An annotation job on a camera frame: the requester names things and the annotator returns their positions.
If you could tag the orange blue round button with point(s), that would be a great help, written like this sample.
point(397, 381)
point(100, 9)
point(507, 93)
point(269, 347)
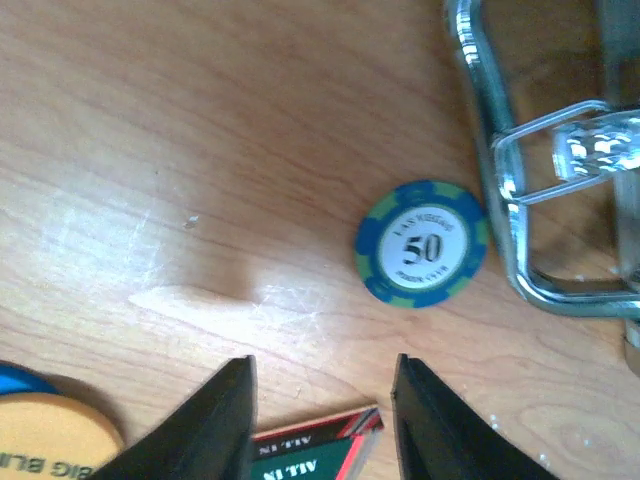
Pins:
point(47, 435)

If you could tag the single blue green chip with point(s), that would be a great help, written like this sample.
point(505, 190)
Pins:
point(421, 244)

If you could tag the aluminium poker case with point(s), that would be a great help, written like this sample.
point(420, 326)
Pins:
point(554, 91)

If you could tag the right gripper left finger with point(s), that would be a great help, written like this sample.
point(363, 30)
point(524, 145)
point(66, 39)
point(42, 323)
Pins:
point(208, 437)

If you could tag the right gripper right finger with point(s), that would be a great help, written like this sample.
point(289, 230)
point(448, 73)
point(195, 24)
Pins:
point(439, 436)

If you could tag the red black triangular button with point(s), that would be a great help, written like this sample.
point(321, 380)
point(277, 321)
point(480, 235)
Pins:
point(331, 447)

